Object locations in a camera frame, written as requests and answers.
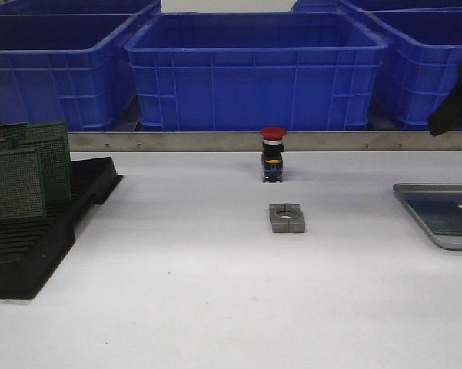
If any centre blue plastic crate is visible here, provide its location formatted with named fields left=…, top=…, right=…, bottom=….
left=125, top=12, right=387, bottom=132

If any far left blue crate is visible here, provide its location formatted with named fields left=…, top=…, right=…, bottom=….
left=0, top=0, right=161, bottom=15

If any right blue plastic crate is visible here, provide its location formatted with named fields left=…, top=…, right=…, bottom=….
left=364, top=9, right=462, bottom=131

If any far right blue crate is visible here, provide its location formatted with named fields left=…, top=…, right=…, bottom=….
left=291, top=0, right=462, bottom=13

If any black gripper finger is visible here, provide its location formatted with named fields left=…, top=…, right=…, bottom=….
left=428, top=62, right=462, bottom=135

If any silver metal tray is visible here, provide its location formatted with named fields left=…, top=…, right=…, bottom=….
left=393, top=183, right=462, bottom=251

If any blue plastic crate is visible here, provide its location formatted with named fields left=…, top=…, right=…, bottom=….
left=125, top=12, right=387, bottom=132
left=0, top=14, right=138, bottom=131
left=364, top=9, right=462, bottom=131

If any steel table edge rail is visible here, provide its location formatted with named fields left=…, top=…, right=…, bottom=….
left=68, top=131, right=462, bottom=152

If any left blue plastic crate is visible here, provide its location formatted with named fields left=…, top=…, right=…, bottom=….
left=0, top=14, right=138, bottom=131

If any green perforated circuit board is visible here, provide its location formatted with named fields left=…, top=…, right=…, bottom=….
left=407, top=200, right=462, bottom=236

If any red emergency stop button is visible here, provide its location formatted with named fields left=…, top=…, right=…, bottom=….
left=260, top=127, right=287, bottom=183

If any black slotted board rack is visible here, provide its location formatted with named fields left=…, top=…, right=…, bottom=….
left=0, top=157, right=122, bottom=300

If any grey metal clamp block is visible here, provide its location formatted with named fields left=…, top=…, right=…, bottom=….
left=269, top=203, right=306, bottom=233

